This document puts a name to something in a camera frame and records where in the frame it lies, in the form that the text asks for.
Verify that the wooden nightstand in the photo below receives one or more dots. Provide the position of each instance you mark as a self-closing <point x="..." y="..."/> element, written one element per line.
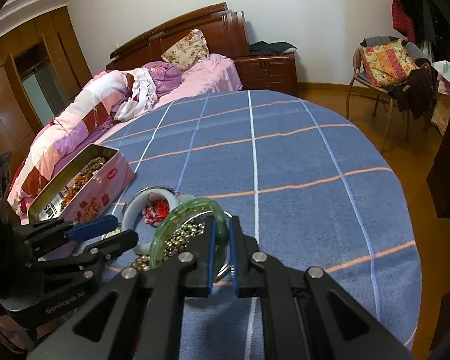
<point x="272" y="72"/>

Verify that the wooden wardrobe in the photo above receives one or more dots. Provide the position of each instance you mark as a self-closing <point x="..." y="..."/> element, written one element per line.
<point x="42" y="69"/>

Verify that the blue plaid tablecloth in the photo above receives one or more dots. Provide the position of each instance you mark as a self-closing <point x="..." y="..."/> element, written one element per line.
<point x="303" y="180"/>

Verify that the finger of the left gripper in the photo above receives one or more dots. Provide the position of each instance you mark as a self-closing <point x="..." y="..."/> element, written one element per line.
<point x="95" y="256"/>
<point x="53" y="233"/>

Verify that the bed with pink sheet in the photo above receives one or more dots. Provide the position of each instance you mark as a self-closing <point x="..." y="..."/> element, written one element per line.
<point x="214" y="75"/>

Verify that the white jade bangle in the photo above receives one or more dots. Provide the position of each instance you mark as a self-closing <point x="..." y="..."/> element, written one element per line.
<point x="137" y="204"/>

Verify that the silver metal bangle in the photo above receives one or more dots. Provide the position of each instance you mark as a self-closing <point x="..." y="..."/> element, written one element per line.
<point x="222" y="259"/>

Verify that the dark clothes on nightstand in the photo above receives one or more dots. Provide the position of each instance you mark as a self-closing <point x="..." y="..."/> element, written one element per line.
<point x="275" y="48"/>

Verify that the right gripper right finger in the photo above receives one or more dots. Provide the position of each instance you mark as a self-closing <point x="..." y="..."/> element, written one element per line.
<point x="306" y="314"/>

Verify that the pink patchwork quilt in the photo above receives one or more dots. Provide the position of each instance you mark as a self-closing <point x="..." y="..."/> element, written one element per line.
<point x="114" y="95"/>

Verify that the colourful patchwork cushion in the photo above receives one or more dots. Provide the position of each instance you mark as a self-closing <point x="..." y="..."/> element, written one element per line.
<point x="388" y="64"/>

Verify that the floral pillow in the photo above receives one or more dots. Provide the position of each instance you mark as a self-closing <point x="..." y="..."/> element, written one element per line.
<point x="188" y="51"/>

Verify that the purple garment on bed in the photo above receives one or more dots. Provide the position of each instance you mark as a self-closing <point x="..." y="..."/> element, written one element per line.
<point x="166" y="76"/>

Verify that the red garment on rack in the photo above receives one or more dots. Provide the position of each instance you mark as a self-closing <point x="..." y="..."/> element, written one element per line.
<point x="402" y="22"/>

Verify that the wooden headboard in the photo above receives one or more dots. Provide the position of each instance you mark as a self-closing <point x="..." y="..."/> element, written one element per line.
<point x="223" y="29"/>

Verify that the pink metal tin box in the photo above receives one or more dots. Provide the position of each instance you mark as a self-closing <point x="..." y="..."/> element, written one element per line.
<point x="85" y="187"/>

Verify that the green jade bangle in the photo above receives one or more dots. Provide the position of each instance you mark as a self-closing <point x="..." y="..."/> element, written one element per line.
<point x="174" y="234"/>

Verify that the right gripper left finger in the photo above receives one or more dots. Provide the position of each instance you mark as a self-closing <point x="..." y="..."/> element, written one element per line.
<point x="137" y="315"/>

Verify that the red knot charm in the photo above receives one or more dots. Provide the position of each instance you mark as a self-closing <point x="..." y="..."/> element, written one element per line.
<point x="156" y="209"/>

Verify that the wooden chair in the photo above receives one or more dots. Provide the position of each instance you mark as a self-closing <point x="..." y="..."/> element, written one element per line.
<point x="415" y="97"/>

